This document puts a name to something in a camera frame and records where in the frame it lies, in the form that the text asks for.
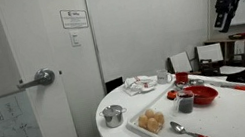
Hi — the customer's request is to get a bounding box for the silver door lever handle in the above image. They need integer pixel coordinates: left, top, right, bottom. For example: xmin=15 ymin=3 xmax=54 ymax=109
xmin=14 ymin=66 xmax=57 ymax=91

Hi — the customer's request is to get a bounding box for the chair with white back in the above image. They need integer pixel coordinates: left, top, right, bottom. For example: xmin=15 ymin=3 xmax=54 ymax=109
xmin=168 ymin=50 xmax=194 ymax=76
xmin=195 ymin=41 xmax=228 ymax=78

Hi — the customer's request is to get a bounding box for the white door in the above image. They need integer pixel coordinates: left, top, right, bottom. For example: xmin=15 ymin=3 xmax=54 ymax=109
xmin=0 ymin=0 xmax=114 ymax=137

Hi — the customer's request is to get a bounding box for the small steel pot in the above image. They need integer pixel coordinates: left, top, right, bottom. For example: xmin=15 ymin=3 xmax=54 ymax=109
xmin=99 ymin=106 xmax=131 ymax=131

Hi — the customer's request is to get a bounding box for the red plastic bowl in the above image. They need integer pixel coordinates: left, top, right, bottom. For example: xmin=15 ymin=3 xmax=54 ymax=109
xmin=183 ymin=81 xmax=221 ymax=109

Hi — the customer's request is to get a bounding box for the white paper door sign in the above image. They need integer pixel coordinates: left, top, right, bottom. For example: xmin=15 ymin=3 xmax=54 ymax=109
xmin=58 ymin=5 xmax=90 ymax=32

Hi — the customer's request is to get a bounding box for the orange round lid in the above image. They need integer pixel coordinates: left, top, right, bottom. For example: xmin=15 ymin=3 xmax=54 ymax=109
xmin=165 ymin=88 xmax=181 ymax=102

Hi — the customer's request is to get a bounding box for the white chair seat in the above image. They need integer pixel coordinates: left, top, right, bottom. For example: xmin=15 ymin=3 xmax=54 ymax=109
xmin=218 ymin=61 xmax=245 ymax=78

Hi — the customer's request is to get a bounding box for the small metal bowl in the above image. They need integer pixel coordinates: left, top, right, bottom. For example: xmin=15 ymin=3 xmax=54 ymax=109
xmin=174 ymin=79 xmax=190 ymax=91
xmin=188 ymin=76 xmax=207 ymax=88

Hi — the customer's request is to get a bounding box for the grey metal cup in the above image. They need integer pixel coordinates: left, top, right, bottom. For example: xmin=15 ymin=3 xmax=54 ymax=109
xmin=170 ymin=88 xmax=198 ymax=117

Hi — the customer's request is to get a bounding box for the white mug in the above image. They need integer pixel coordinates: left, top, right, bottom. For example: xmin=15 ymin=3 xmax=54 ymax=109
xmin=154 ymin=67 xmax=175 ymax=87

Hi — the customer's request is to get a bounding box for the red flat object on shelf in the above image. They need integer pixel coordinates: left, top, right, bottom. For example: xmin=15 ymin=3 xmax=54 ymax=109
xmin=227 ymin=32 xmax=245 ymax=43

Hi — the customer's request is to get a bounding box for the black box by wall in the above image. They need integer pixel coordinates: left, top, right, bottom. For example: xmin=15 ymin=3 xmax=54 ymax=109
xmin=104 ymin=76 xmax=126 ymax=95

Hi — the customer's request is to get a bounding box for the white light switch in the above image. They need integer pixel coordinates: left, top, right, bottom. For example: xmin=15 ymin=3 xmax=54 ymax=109
xmin=69 ymin=31 xmax=82 ymax=48

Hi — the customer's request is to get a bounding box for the steel pot lid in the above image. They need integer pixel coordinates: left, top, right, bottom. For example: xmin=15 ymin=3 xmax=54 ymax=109
xmin=100 ymin=103 xmax=125 ymax=118

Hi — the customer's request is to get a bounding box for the white cloth with red stripes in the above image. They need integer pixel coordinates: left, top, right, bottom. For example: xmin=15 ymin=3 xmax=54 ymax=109
xmin=120 ymin=72 xmax=160 ymax=99

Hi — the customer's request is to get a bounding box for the round bread bun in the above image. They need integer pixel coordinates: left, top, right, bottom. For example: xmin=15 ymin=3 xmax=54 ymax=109
xmin=145 ymin=116 xmax=161 ymax=135
xmin=144 ymin=108 xmax=156 ymax=119
xmin=136 ymin=114 xmax=151 ymax=131
xmin=153 ymin=111 xmax=166 ymax=128

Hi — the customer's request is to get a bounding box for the white plastic tray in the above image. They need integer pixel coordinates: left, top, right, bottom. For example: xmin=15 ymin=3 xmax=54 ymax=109
xmin=119 ymin=65 xmax=245 ymax=137

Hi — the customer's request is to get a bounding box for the metal spoon with red handle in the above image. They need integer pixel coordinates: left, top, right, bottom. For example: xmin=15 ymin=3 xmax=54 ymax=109
xmin=169 ymin=113 xmax=223 ymax=137

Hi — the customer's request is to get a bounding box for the red plastic cup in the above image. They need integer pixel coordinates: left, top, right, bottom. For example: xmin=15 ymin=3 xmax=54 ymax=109
xmin=174 ymin=70 xmax=191 ymax=85

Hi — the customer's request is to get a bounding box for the metal utensil with red handle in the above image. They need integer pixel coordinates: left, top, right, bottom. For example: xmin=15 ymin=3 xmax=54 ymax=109
xmin=205 ymin=74 xmax=245 ymax=101

